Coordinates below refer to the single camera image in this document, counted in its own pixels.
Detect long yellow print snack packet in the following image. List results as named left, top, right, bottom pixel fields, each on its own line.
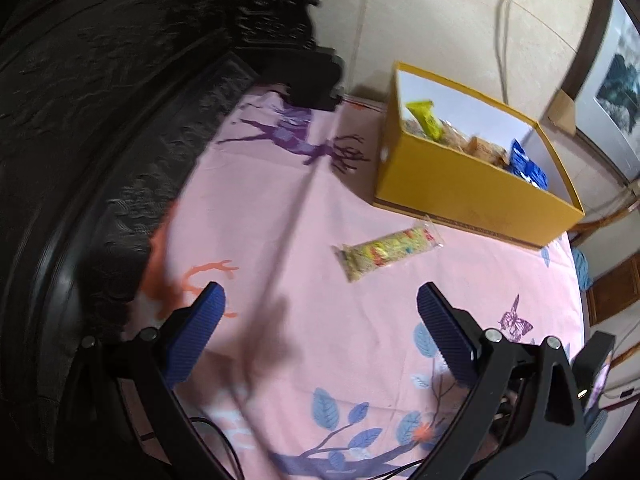
left=334, top=215, right=446, bottom=283

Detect framed lotus painting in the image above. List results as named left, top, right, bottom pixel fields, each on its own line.
left=575, top=0, right=640, bottom=183

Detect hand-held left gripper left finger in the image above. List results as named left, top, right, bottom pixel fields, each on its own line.
left=75, top=281, right=241, bottom=480

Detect yellow cardboard box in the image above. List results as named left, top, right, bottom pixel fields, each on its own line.
left=374, top=61, right=586, bottom=249

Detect clear cake packet brown label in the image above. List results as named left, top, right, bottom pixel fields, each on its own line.
left=470, top=135, right=511, bottom=167

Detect white plug cable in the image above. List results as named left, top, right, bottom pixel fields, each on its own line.
left=494, top=0, right=519, bottom=106

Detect cardboard corner protector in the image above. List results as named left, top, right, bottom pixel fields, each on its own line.
left=544, top=89, right=580, bottom=137

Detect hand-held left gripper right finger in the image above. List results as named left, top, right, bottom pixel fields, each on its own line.
left=415, top=282, right=588, bottom=480

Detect blue cloth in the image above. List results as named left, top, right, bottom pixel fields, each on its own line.
left=571, top=247, right=595, bottom=292

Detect blue snack packet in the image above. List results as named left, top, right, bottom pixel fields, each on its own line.
left=509, top=139, right=549, bottom=191

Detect black cable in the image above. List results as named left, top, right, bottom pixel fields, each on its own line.
left=190, top=416, right=247, bottom=480

